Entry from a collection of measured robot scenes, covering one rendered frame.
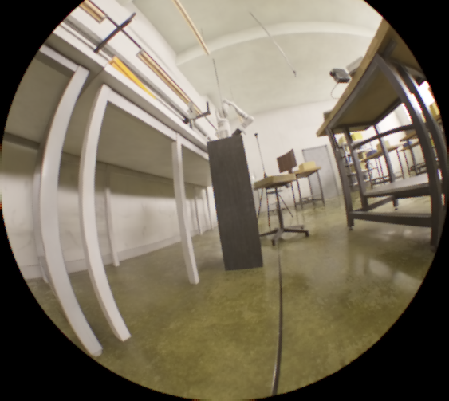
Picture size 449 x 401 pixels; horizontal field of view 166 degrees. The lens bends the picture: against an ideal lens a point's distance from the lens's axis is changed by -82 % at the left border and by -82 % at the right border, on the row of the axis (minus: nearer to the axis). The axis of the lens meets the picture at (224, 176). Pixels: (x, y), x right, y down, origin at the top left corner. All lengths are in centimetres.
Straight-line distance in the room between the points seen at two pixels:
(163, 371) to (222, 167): 100
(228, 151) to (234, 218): 41
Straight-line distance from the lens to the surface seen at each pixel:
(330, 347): 50
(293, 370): 46
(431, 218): 88
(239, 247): 96
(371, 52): 99
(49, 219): 44
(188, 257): 86
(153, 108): 76
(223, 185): 94
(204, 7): 399
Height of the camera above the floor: 40
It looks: 11 degrees up
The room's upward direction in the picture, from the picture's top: 9 degrees counter-clockwise
